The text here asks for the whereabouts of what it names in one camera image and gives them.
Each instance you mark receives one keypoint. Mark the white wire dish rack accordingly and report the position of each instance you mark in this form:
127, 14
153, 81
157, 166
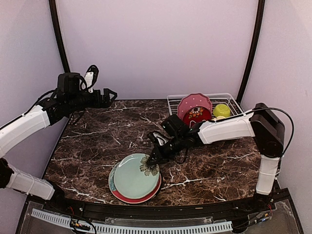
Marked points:
175, 104

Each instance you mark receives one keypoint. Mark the pale yellow mug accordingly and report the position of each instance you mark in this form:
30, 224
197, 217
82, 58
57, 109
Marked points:
218, 118

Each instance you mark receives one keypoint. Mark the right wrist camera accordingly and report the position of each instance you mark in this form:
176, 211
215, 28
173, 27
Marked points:
157, 138

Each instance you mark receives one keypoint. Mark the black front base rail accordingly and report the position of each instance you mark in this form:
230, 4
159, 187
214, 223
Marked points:
230, 210

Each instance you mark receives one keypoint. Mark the right black frame post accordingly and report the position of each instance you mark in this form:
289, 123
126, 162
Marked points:
252, 51

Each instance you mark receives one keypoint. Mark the small red flower plate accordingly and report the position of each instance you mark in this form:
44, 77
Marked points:
195, 115

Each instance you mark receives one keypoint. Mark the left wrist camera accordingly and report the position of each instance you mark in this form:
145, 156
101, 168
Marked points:
91, 77

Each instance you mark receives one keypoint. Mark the pink dotted bowl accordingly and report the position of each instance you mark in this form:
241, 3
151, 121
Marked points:
191, 101

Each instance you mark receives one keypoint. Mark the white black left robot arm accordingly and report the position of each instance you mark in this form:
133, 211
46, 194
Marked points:
73, 93

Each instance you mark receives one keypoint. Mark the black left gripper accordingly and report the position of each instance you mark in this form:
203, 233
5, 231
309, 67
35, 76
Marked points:
106, 103

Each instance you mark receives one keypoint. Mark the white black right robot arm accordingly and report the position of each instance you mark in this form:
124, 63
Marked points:
259, 123

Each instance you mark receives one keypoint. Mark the lime green cup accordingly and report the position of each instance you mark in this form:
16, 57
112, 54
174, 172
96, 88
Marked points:
222, 110

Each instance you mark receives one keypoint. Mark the light teal flower plate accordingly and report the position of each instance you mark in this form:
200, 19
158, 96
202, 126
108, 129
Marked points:
138, 161

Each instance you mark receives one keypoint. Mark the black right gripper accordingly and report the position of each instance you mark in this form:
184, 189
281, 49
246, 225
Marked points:
161, 157

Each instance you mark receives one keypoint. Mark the red teal flower plate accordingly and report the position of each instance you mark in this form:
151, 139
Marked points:
117, 192

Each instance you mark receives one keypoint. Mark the striped rim cream plate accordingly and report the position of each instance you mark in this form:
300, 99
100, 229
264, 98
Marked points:
159, 189

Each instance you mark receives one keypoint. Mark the white slotted cable duct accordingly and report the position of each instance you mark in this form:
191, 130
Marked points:
130, 226

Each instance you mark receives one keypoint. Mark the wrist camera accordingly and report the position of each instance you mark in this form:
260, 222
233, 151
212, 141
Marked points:
157, 138
91, 77

